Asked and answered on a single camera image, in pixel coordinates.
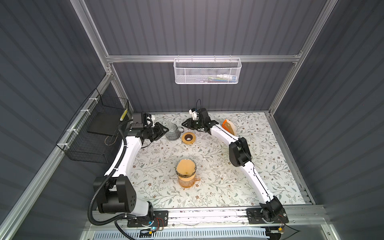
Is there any grey glass dripper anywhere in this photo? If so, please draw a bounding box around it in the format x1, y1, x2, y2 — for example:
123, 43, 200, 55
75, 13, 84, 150
175, 158, 197, 180

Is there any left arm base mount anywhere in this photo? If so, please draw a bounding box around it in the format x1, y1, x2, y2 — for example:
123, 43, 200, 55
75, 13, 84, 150
127, 206, 169, 228

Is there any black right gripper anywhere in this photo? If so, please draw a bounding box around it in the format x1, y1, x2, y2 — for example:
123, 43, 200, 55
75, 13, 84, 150
182, 119, 205, 131

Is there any grey glass carafe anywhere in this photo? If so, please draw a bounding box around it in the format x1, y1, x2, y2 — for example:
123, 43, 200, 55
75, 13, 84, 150
166, 123, 185, 141

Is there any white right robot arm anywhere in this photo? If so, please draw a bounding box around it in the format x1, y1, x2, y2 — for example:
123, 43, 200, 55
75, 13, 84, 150
182, 108, 289, 224

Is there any yellow marker pen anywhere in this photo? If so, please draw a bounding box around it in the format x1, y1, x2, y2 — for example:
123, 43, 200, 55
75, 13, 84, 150
120, 109, 128, 122

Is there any orange glass carafe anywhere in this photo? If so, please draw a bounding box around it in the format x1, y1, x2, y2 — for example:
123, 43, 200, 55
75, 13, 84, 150
178, 175, 201, 188

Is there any black flat pad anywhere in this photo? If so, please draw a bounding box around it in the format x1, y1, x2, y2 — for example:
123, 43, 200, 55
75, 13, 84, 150
87, 113, 121, 137

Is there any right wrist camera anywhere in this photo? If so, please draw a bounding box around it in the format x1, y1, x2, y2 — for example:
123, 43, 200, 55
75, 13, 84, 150
189, 108, 199, 121

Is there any white wire basket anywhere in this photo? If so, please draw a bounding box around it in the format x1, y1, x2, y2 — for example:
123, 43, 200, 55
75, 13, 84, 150
173, 57, 242, 85

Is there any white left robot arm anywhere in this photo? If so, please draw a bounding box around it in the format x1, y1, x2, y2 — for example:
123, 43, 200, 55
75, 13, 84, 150
94, 113, 169, 217

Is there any orange coffee filter box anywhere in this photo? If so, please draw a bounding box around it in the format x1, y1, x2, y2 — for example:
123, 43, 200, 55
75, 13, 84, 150
222, 120, 237, 136

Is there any black wire basket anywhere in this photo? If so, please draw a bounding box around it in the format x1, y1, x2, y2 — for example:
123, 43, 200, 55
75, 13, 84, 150
57, 91, 130, 164

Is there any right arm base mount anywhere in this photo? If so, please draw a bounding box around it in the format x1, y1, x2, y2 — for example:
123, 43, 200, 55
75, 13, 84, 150
246, 207, 289, 224

